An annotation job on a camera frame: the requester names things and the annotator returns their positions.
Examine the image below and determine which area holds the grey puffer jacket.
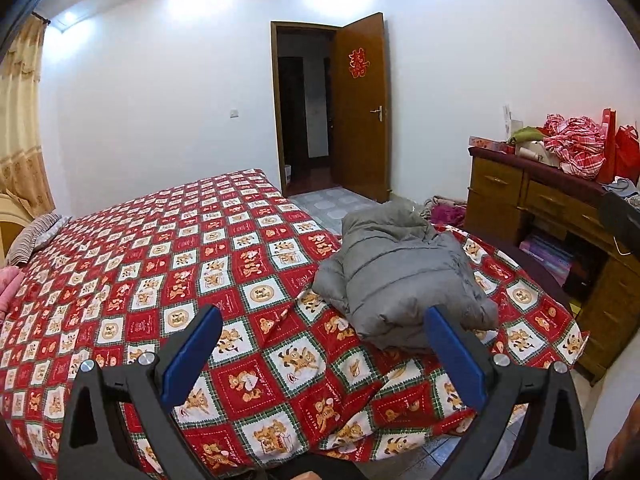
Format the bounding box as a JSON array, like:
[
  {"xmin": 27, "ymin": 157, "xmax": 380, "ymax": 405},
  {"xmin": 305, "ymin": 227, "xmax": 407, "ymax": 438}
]
[{"xmin": 311, "ymin": 202, "xmax": 498, "ymax": 353}]

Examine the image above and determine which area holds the pile of clothes on floor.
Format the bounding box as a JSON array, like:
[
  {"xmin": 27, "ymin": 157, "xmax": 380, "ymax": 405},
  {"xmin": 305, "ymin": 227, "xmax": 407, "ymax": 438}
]
[{"xmin": 420, "ymin": 195, "xmax": 466, "ymax": 228}]

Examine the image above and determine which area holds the person's right hand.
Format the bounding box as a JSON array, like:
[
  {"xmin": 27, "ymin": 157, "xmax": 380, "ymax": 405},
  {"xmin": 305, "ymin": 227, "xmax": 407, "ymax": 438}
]
[{"xmin": 604, "ymin": 400, "xmax": 640, "ymax": 470}]

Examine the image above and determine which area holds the red bear patterned bedspread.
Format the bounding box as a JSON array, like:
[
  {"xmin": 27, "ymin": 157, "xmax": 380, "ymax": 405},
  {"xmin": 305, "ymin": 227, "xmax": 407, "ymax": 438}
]
[{"xmin": 0, "ymin": 167, "xmax": 590, "ymax": 480}]

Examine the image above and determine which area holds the stack of books under desk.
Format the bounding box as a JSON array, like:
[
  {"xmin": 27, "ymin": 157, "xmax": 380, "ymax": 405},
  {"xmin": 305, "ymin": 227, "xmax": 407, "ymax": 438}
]
[{"xmin": 518, "ymin": 236, "xmax": 574, "ymax": 286}]

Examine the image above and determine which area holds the pink blanket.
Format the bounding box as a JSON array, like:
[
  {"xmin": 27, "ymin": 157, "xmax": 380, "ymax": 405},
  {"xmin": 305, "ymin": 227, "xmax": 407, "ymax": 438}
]
[{"xmin": 0, "ymin": 266, "xmax": 24, "ymax": 323}]

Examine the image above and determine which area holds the striped grey pillow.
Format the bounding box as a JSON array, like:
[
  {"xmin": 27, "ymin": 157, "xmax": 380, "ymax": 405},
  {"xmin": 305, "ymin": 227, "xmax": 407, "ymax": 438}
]
[{"xmin": 6, "ymin": 212, "xmax": 73, "ymax": 266}]

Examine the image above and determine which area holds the wooden dresser desk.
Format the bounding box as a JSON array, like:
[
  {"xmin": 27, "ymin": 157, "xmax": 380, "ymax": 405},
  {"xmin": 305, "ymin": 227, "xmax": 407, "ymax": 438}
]
[{"xmin": 464, "ymin": 148, "xmax": 639, "ymax": 382}]

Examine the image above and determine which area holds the wooden headboard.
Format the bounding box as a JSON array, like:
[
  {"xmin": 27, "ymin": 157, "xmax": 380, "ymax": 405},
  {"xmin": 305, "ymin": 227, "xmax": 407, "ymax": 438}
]
[{"xmin": 0, "ymin": 193, "xmax": 35, "ymax": 266}]

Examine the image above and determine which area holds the beige patterned curtain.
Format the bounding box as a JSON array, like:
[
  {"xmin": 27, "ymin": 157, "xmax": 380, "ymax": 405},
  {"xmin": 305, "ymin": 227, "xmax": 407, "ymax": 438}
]
[{"xmin": 1, "ymin": 15, "xmax": 55, "ymax": 218}]

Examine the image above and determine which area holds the red white plaid cloth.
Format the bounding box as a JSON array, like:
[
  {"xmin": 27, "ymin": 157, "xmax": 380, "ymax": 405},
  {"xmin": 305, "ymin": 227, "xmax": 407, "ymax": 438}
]
[{"xmin": 544, "ymin": 114, "xmax": 606, "ymax": 180}]

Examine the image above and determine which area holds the red gift bag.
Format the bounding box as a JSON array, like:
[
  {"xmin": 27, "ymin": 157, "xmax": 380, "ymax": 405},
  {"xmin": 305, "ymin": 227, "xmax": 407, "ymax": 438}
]
[{"xmin": 596, "ymin": 108, "xmax": 640, "ymax": 184}]

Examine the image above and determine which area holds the green cloth on dresser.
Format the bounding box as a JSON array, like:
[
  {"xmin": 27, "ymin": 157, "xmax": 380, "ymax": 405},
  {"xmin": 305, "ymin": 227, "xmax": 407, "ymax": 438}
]
[{"xmin": 508, "ymin": 127, "xmax": 546, "ymax": 145}]

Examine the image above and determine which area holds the flat pink box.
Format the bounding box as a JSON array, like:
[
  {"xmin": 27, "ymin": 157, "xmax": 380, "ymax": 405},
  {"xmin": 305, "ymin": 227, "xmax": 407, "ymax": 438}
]
[{"xmin": 469, "ymin": 136, "xmax": 509, "ymax": 153}]

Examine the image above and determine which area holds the brown wooden door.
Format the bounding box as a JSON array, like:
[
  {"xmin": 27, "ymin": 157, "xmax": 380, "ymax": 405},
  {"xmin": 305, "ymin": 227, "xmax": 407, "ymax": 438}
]
[{"xmin": 330, "ymin": 13, "xmax": 390, "ymax": 203}]

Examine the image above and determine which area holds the red double happiness decal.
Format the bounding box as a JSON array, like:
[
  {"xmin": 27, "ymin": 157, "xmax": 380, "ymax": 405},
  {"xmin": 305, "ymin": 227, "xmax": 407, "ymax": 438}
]
[{"xmin": 348, "ymin": 48, "xmax": 371, "ymax": 79}]

